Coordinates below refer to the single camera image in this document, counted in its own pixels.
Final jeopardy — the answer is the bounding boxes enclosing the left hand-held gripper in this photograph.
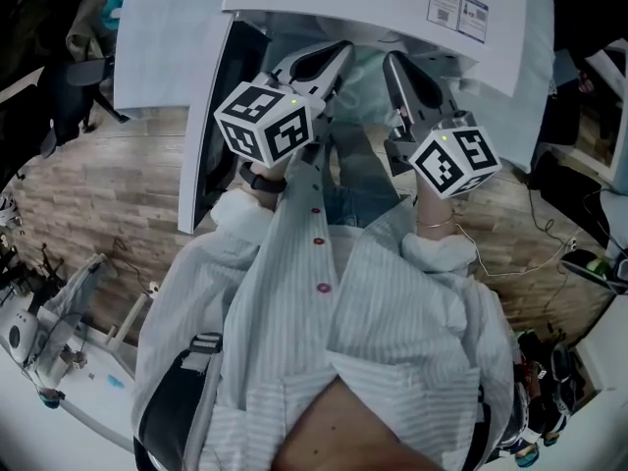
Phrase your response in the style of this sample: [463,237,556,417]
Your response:
[214,40,356,166]

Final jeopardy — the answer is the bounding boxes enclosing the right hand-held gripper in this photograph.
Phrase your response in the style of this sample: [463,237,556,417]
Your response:
[382,50,502,200]

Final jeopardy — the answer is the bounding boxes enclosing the person's right forearm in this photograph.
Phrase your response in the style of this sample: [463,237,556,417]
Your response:
[414,186,460,239]

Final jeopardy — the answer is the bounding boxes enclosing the person's left forearm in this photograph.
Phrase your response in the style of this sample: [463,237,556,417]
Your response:
[238,159,290,213]

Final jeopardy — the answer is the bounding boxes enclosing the person's blue jeans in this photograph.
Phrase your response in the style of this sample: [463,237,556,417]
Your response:
[321,120,411,228]

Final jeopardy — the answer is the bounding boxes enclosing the white label sticker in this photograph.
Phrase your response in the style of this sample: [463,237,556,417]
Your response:
[425,0,462,31]

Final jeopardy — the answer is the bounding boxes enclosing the blue bordered label sticker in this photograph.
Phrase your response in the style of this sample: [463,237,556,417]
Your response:
[456,0,491,46]

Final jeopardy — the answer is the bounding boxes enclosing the black wrist band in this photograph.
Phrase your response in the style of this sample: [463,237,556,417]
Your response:
[238,162,287,194]

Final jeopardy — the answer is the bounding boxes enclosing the black bag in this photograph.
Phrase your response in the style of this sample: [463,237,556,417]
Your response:
[529,149,612,244]

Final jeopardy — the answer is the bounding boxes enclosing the black mesh chair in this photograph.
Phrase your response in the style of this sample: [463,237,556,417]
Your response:
[551,0,628,68]

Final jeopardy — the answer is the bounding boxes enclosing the person's striped white shirt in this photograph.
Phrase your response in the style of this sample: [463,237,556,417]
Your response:
[131,152,516,471]

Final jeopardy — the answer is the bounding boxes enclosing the olive bag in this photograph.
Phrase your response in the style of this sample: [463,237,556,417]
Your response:
[65,0,122,63]

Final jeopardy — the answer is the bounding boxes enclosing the black office chair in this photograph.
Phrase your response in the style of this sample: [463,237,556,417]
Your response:
[38,54,132,159]
[0,64,50,185]

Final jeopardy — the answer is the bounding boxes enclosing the black and green device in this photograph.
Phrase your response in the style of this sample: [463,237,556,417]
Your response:
[558,247,628,296]

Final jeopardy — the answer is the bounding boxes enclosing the black sneaker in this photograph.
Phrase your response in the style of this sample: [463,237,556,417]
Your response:
[549,343,580,416]

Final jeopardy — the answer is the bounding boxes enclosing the person's bare chest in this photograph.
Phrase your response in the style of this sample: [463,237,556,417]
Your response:
[267,378,443,471]

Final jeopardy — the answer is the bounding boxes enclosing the white headset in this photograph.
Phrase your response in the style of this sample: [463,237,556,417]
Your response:
[0,191,21,235]

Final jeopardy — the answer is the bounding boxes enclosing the white desk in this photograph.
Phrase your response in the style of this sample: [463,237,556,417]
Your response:
[0,306,141,460]

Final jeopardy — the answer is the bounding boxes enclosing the white round device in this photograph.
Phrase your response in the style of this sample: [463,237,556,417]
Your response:
[0,311,40,365]

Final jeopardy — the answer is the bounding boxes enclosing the thin gold bracelet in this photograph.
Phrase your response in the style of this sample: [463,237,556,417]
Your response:
[415,211,457,229]

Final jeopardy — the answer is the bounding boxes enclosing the white floor cable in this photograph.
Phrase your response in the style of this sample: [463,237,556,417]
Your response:
[453,221,585,279]

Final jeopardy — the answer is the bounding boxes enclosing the white table frame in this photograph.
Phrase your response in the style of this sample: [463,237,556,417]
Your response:
[571,36,628,185]

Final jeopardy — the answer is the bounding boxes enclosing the black floor cable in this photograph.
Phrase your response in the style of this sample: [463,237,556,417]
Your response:
[110,235,148,293]

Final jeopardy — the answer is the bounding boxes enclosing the black padded shoulder strap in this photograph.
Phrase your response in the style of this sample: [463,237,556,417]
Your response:
[473,388,495,471]
[132,331,225,471]

